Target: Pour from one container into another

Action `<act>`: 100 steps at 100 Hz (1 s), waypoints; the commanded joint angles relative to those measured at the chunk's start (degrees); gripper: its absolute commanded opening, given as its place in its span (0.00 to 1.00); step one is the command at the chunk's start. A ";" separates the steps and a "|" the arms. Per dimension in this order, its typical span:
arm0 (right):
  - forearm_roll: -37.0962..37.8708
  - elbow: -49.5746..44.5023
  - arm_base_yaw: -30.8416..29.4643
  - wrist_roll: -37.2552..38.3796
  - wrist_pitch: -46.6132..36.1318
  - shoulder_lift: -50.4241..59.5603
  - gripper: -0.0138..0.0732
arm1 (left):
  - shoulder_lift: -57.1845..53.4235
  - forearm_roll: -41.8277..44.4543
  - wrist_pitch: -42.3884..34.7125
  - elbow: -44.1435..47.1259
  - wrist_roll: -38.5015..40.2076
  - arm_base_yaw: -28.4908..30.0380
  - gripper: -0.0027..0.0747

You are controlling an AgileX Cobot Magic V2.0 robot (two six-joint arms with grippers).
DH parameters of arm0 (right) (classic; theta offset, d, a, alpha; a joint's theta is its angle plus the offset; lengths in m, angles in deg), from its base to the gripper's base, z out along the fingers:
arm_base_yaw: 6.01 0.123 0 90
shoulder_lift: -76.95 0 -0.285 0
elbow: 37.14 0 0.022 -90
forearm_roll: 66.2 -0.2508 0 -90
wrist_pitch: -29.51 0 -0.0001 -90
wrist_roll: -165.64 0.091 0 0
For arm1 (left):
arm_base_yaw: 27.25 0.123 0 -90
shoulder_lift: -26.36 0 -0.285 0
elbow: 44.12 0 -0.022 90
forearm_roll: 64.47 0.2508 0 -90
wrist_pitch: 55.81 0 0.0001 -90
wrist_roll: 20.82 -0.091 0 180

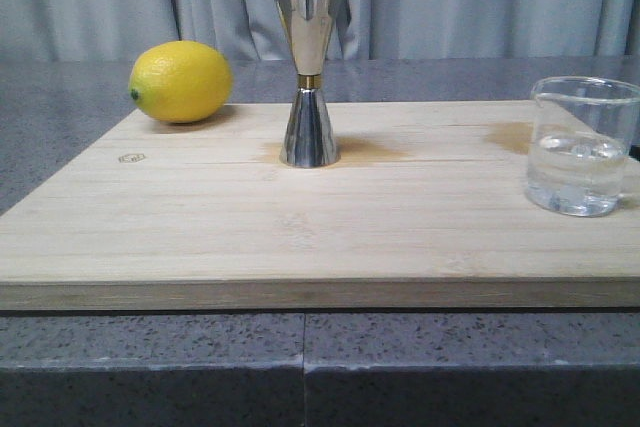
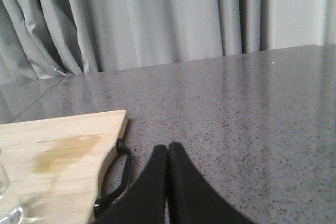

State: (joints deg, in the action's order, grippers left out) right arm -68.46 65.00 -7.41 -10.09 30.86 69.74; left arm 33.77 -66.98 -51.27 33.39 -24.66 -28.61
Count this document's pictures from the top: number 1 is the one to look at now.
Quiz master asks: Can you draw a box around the clear glass beaker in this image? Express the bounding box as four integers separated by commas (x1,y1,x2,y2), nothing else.
525,76,639,217

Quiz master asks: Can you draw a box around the grey curtain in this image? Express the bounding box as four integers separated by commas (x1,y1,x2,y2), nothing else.
1,0,639,61

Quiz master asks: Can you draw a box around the light wooden cutting board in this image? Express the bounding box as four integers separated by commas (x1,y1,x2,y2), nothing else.
1,100,639,311

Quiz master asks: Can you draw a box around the steel hourglass jigger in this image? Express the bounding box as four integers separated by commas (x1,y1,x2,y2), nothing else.
274,0,342,168

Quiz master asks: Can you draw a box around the yellow lemon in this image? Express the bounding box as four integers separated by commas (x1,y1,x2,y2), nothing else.
128,40,233,123

